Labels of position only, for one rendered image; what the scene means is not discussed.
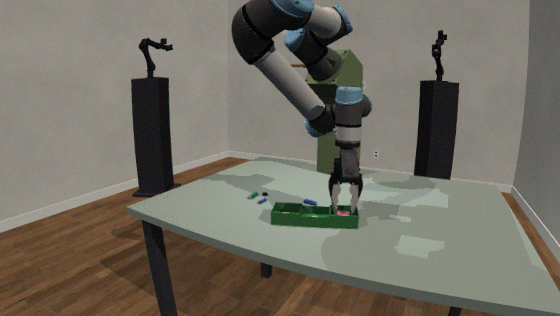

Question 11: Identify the green rack of three bins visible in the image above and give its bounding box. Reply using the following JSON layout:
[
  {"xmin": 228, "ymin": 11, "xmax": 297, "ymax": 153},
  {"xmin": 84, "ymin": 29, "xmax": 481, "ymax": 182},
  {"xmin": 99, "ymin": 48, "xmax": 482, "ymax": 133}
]
[{"xmin": 271, "ymin": 202, "xmax": 359, "ymax": 229}]

